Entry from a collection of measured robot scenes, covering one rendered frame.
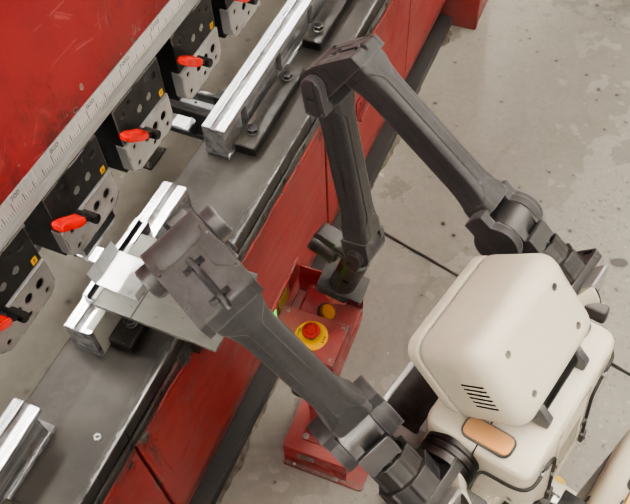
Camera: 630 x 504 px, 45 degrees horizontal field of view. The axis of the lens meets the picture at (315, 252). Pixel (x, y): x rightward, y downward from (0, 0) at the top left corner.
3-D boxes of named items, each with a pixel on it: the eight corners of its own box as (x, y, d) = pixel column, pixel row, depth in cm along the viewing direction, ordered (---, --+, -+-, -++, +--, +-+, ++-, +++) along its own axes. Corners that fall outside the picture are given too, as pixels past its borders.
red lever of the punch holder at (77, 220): (64, 224, 116) (102, 213, 125) (42, 216, 117) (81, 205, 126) (63, 235, 117) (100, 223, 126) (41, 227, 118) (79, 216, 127)
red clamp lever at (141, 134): (132, 134, 126) (162, 130, 135) (111, 127, 127) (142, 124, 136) (130, 144, 127) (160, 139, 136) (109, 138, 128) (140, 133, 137)
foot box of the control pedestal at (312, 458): (361, 492, 223) (362, 479, 213) (282, 463, 229) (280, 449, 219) (383, 431, 233) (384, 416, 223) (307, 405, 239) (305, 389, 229)
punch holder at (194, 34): (187, 105, 150) (172, 38, 137) (150, 94, 152) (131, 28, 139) (222, 57, 158) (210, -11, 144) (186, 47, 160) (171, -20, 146)
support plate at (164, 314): (216, 353, 140) (215, 350, 139) (94, 306, 146) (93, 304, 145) (258, 276, 149) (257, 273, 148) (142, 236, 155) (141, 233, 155)
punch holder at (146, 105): (136, 178, 140) (113, 113, 126) (96, 165, 142) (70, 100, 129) (175, 122, 148) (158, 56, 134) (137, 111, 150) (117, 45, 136)
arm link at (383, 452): (380, 486, 101) (409, 458, 102) (330, 434, 99) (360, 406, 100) (363, 460, 110) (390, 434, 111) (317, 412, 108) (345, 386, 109)
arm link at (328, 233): (362, 262, 144) (384, 233, 149) (313, 227, 146) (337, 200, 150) (344, 291, 154) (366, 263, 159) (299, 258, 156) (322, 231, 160)
